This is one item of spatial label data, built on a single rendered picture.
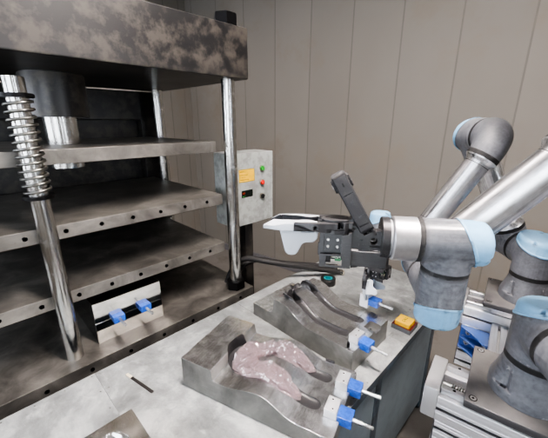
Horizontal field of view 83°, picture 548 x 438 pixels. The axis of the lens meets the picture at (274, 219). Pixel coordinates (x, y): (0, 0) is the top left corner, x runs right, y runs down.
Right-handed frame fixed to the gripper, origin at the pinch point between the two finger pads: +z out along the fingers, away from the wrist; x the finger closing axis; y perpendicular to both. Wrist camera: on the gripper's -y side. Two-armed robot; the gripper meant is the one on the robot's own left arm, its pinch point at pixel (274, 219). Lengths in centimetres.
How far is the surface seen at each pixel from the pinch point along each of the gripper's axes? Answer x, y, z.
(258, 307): 70, 51, 19
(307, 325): 56, 50, -3
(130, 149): 55, -15, 68
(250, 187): 112, 2, 35
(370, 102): 230, -64, -37
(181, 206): 72, 9, 55
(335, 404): 23, 55, -14
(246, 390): 22, 54, 11
